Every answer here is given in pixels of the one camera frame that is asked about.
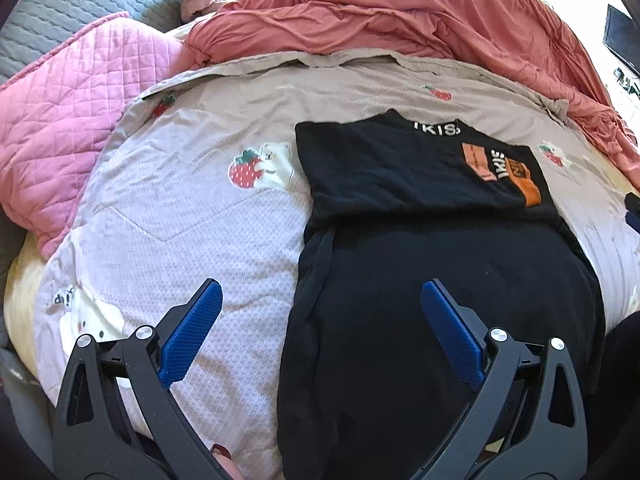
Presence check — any pale yellow bed sheet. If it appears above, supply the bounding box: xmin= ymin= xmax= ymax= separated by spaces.
xmin=2 ymin=250 xmax=51 ymax=376

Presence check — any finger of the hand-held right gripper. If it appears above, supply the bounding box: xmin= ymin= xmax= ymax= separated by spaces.
xmin=624 ymin=194 xmax=640 ymax=233

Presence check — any grey quilted cover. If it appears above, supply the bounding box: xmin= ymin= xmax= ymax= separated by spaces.
xmin=0 ymin=0 xmax=188 ymax=83

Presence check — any grey bed frame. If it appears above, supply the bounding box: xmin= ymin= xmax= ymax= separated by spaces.
xmin=0 ymin=350 xmax=56 ymax=461

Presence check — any person's left hand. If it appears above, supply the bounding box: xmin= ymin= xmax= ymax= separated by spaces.
xmin=209 ymin=441 xmax=246 ymax=480

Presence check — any lilac strawberry print blanket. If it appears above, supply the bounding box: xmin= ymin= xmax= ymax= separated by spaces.
xmin=37 ymin=50 xmax=640 ymax=480

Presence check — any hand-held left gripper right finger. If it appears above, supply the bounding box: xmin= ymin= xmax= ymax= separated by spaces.
xmin=421 ymin=280 xmax=588 ymax=480

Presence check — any dark monitor screen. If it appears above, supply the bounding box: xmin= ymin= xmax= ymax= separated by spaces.
xmin=602 ymin=4 xmax=640 ymax=78

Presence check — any black sweater with orange cuffs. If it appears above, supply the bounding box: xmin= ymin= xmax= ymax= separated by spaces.
xmin=276 ymin=108 xmax=606 ymax=480

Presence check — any pink quilted blanket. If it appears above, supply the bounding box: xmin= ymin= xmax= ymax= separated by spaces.
xmin=0 ymin=11 xmax=186 ymax=261

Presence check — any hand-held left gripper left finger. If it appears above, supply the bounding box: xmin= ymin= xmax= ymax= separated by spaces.
xmin=52 ymin=280 xmax=236 ymax=480

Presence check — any coral red duvet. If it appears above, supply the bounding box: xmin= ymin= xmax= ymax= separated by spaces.
xmin=185 ymin=0 xmax=640 ymax=186

